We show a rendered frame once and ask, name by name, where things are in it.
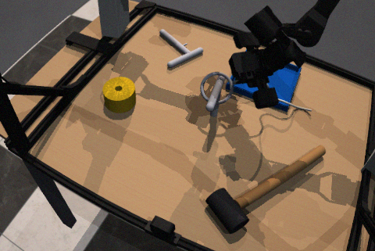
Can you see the black rubber mallet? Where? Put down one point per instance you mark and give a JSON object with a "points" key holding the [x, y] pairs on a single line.
{"points": [[229, 210]]}

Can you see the grey rounded cylinder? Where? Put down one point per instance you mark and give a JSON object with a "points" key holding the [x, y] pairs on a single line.
{"points": [[215, 93]]}

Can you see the grey metal ring with white cord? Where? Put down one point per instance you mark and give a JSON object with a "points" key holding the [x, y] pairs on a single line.
{"points": [[231, 90]]}

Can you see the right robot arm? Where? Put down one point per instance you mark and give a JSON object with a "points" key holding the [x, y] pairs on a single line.
{"points": [[266, 27]]}

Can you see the yellow cylinder with center hole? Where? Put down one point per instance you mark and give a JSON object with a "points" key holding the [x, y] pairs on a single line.
{"points": [[119, 94]]}

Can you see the grey post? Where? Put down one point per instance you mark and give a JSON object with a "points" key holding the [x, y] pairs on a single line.
{"points": [[215, 111]]}

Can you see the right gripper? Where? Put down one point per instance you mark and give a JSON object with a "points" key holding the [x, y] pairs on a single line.
{"points": [[266, 97]]}

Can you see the blue tray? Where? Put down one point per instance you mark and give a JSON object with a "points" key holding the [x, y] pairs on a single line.
{"points": [[283, 81]]}

